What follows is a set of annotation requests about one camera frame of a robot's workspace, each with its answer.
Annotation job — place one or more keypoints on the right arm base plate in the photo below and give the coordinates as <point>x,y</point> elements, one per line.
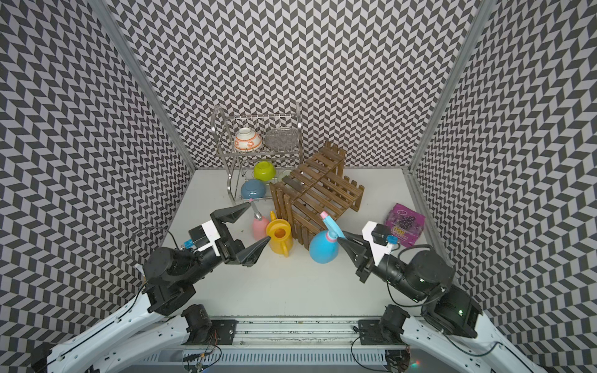
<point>371,332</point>

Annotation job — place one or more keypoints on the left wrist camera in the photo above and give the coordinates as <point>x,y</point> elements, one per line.
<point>203,237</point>

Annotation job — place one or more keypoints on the metal dish rack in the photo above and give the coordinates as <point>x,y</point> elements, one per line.
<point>239,165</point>

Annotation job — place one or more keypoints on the purple snack box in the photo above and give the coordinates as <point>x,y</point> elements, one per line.
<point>405,224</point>

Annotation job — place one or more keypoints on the pink spray bottle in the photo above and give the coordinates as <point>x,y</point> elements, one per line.
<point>260,223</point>

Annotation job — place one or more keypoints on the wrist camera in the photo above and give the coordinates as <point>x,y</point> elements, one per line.
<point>380,239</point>
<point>203,237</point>

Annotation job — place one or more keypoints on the aluminium front rail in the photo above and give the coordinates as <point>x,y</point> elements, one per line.
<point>261,333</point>

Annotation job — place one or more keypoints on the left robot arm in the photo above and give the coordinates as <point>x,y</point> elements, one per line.
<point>160,315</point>

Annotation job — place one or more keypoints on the wooden slatted shelf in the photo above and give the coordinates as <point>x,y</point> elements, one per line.
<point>317,185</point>

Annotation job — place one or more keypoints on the blue spray bottle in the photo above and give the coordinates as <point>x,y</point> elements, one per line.
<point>324,247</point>

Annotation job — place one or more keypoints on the grey glass plate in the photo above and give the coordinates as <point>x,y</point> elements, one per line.
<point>282,139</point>

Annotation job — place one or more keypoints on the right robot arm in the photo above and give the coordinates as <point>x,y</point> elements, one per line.
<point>442,319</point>

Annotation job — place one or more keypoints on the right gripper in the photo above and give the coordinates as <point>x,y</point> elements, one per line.
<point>360,254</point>

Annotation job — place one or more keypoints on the white orange patterned bowl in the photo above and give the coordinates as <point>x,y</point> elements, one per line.
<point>247,140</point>

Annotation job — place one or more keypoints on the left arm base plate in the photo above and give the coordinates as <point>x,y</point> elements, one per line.
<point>217,332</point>

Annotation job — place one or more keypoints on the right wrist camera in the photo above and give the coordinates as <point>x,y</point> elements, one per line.
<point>380,239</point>

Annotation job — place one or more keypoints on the blue bowl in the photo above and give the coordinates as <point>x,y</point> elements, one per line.
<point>253,189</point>

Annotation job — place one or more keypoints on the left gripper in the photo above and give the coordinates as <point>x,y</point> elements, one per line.
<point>247,256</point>

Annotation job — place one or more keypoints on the yellow watering can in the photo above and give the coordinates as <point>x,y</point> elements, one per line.
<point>280,233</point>

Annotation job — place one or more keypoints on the lime green bowl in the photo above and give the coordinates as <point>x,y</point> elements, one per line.
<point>264,171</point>

